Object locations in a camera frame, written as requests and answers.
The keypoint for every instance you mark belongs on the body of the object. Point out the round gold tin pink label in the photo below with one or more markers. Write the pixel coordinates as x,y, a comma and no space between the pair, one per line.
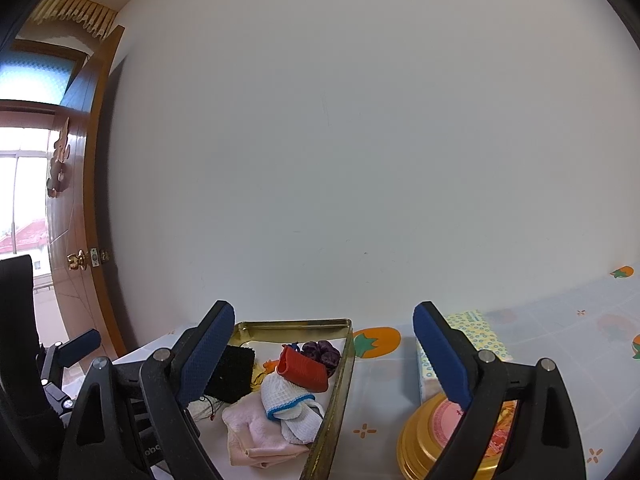
425,440

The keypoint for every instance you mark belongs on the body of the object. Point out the gold door ornament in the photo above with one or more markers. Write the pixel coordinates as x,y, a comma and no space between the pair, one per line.
59,160

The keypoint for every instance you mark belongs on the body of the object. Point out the yellow patterned tissue pack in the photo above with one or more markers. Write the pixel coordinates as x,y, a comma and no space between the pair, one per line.
480,332

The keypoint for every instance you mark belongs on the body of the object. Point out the rectangular gold tin box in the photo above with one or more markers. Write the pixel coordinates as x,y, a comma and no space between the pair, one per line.
335,410

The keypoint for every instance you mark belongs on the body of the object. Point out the pink towel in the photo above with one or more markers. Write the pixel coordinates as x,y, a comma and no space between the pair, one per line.
250,430

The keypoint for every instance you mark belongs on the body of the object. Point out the wooden door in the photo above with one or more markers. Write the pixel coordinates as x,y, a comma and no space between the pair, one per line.
85,185

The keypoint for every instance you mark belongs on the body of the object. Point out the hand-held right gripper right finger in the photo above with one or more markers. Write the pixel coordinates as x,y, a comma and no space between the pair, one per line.
442,355

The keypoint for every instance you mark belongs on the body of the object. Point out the beige fringe valance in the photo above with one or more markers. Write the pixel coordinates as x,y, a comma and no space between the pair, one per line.
75,12

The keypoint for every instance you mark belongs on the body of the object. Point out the orange and blue pipe cleaner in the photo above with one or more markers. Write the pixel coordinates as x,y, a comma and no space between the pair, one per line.
271,366

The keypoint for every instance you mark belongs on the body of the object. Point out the black chair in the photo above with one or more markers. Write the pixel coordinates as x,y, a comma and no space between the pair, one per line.
20,335

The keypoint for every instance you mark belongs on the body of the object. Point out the red fabric pouch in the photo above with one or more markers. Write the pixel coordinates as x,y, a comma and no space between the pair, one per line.
307,370

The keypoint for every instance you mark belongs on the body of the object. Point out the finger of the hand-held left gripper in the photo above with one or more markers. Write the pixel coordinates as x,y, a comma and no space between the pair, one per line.
80,345

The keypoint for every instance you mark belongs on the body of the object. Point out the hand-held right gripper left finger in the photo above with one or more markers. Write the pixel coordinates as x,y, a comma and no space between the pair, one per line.
207,355

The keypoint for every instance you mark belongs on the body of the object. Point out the purple scrunchie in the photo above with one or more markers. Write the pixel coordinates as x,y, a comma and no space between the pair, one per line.
325,352

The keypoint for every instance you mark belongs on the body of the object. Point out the blue transom window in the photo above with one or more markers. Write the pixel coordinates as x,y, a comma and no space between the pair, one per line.
35,82

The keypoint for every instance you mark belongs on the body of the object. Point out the fruit print tablecloth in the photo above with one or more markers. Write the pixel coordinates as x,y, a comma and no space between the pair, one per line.
380,400

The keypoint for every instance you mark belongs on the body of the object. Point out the white sock with blue band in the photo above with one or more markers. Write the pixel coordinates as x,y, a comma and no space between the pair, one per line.
280,387

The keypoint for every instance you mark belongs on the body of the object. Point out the yellow cloth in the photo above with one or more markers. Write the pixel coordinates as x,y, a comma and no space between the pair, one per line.
257,375

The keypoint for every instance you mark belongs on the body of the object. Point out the glass window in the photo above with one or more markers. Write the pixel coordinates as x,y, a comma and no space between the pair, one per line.
22,190

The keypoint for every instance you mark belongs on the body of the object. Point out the black knitted cloth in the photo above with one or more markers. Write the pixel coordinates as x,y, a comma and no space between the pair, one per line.
232,372

